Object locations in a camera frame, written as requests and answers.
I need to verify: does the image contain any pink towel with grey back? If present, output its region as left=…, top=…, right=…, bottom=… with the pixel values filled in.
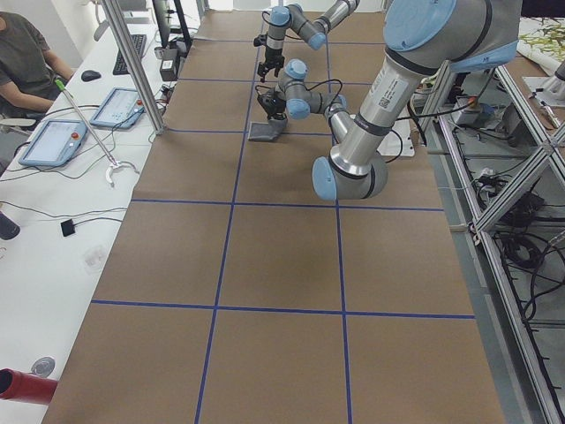
left=247, top=120, right=287, bottom=142

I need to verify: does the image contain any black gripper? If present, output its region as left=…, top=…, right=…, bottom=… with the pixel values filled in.
left=257, top=90, right=287, bottom=120
left=258, top=48, right=285, bottom=82

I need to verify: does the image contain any round metal desk grommet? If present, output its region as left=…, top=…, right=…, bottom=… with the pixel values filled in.
left=30, top=356, right=56, bottom=378

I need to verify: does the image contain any far teach pendant tablet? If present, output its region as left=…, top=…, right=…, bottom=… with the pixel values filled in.
left=90, top=87, right=145, bottom=130

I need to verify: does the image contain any black keyboard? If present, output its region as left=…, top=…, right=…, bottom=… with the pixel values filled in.
left=112, top=34, right=148, bottom=75

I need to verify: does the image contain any black computer monitor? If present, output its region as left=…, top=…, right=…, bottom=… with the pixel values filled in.
left=152, top=0, right=192, bottom=49

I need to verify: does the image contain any teach pendant tablet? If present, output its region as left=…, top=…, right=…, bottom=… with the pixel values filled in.
left=90, top=87, right=145, bottom=130
left=19, top=119, right=87, bottom=167

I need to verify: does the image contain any reacher grabber stick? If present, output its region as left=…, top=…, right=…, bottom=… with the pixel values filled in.
left=55, top=78, right=139, bottom=187

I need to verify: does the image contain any aluminium frame rack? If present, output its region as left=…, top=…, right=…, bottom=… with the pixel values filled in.
left=432, top=58, right=564, bottom=423

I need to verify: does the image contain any aluminium frame post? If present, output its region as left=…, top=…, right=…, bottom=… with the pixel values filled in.
left=102, top=0, right=164, bottom=135

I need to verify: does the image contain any black computer mouse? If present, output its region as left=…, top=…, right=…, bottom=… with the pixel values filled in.
left=80, top=70, right=102, bottom=82

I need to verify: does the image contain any black power adapter box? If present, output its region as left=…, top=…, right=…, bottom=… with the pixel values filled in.
left=160, top=49, right=180, bottom=82

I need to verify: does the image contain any red cylinder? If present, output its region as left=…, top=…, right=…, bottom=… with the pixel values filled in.
left=1, top=368, right=58, bottom=405

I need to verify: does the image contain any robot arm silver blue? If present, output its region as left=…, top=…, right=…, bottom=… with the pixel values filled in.
left=249, top=0, right=522, bottom=201
left=252, top=0, right=359, bottom=82

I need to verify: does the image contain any near teach pendant tablet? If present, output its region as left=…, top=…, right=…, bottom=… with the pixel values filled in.
left=19, top=119, right=87, bottom=167

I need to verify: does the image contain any seated person in grey shirt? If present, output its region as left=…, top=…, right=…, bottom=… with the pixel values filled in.
left=1, top=11, right=74, bottom=117

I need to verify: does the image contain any small black square pad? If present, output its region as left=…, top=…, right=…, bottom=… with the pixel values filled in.
left=60, top=219, right=77, bottom=238

